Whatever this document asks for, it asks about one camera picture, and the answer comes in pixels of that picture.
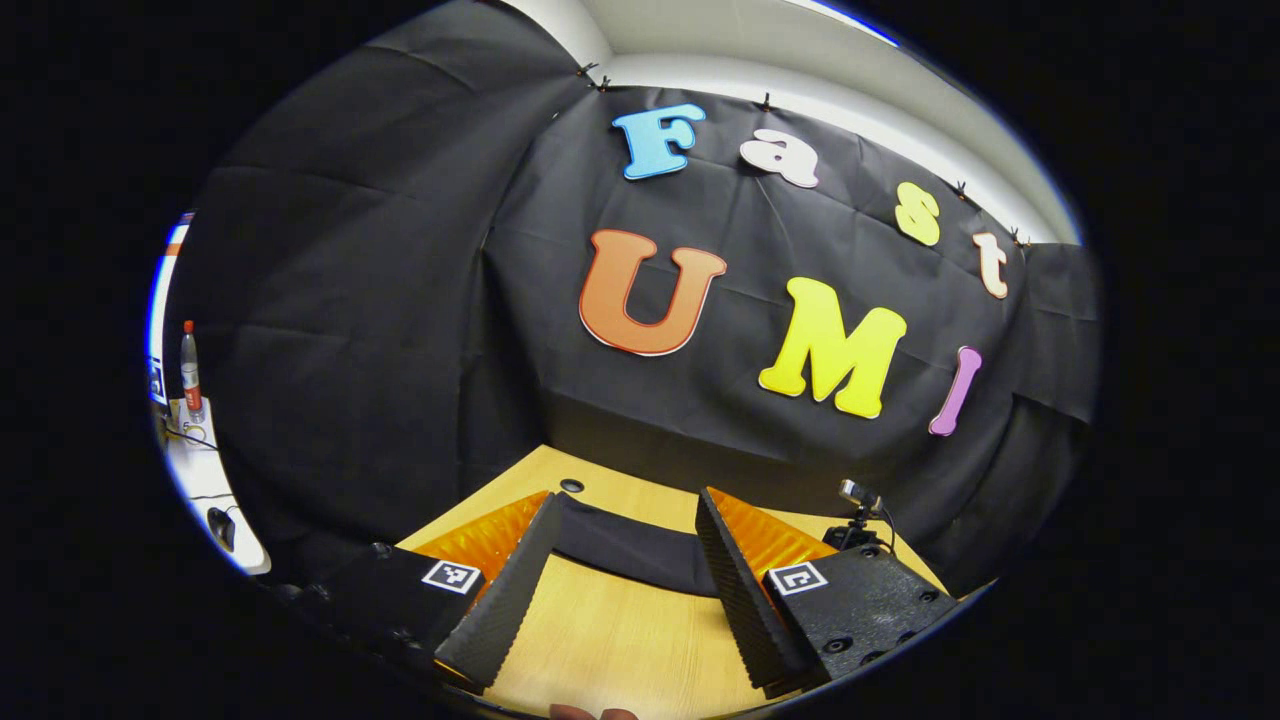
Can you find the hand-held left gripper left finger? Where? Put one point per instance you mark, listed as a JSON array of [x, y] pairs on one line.
[[510, 590]]

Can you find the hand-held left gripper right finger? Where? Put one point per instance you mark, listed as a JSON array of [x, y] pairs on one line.
[[745, 600]]

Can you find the black denim jeans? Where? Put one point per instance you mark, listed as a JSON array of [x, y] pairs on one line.
[[630, 545]]

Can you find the small webcam on tripod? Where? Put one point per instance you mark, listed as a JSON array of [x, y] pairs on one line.
[[858, 492]]

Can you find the black computer mouse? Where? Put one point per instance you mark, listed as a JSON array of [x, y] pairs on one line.
[[221, 528]]

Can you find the black backdrop cloth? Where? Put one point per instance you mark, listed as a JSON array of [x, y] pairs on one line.
[[400, 300]]

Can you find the white side desk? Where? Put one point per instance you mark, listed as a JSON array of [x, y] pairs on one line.
[[195, 470]]

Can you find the clear bottle red cap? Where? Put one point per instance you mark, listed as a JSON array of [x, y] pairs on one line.
[[190, 375]]

